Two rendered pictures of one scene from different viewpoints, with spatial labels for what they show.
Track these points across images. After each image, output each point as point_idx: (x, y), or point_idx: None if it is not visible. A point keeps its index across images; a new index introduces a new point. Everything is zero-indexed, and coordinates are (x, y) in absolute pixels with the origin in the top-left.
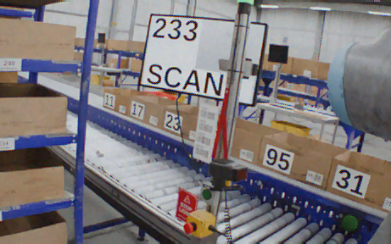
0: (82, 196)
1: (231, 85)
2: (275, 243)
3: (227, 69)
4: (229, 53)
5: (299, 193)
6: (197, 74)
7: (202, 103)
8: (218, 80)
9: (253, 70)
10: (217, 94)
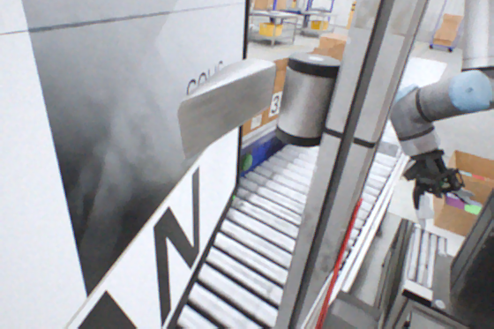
0: None
1: (363, 186)
2: (212, 324)
3: (375, 145)
4: (202, 49)
5: None
6: (115, 305)
7: None
8: (190, 210)
9: (273, 89)
10: (194, 258)
